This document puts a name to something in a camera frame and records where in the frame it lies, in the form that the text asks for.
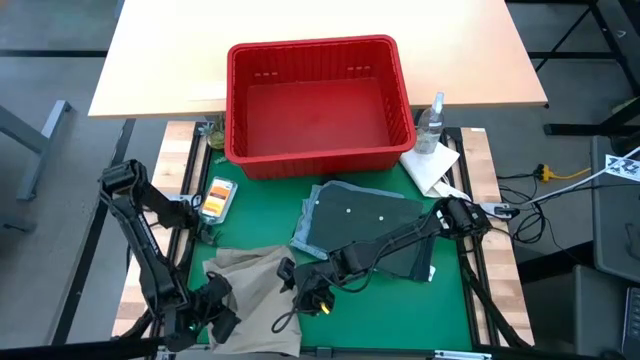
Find beige trousers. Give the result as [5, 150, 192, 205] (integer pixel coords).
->
[202, 244, 304, 357]

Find light blue jeans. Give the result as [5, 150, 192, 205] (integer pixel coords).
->
[289, 180, 407, 261]

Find dark green garment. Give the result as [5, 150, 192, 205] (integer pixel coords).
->
[304, 184, 437, 281]

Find red plastic laundry basket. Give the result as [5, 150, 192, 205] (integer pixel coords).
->
[223, 33, 418, 180]

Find green table mat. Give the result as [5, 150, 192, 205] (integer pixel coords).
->
[177, 149, 474, 351]

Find orange label plastic package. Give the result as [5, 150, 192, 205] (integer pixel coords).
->
[198, 175, 239, 225]

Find small white adapter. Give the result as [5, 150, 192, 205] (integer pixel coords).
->
[179, 192, 204, 211]

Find aluminium bar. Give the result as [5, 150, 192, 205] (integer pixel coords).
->
[155, 343, 494, 360]

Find white cloth bag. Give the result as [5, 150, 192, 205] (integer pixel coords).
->
[398, 142, 474, 201]

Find clear spray bottle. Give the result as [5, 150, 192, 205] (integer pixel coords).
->
[412, 91, 446, 156]

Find white power adapter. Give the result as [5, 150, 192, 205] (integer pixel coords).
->
[479, 201, 521, 221]

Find white paper sheet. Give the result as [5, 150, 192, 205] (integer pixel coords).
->
[185, 82, 229, 101]

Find grey metal stand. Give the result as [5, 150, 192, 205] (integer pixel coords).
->
[0, 99, 74, 202]

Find light wooden table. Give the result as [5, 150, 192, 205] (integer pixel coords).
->
[87, 0, 549, 120]

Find yellow power plug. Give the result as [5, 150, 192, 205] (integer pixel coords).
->
[537, 163, 591, 182]

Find dark grey box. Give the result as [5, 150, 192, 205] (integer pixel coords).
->
[519, 264, 626, 356]

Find grey cabinet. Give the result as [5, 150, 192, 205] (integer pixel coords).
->
[590, 134, 640, 284]

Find white logo tag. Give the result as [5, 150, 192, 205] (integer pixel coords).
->
[604, 153, 640, 182]

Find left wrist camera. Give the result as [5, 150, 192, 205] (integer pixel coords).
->
[209, 308, 242, 346]

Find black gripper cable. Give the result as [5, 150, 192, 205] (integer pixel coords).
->
[271, 269, 381, 335]

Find black aluminium table frame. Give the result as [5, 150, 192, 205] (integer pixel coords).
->
[112, 119, 534, 351]

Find black cable bundle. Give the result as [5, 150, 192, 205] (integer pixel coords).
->
[497, 172, 551, 246]

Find black desk frame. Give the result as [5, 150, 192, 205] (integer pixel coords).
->
[527, 0, 640, 136]

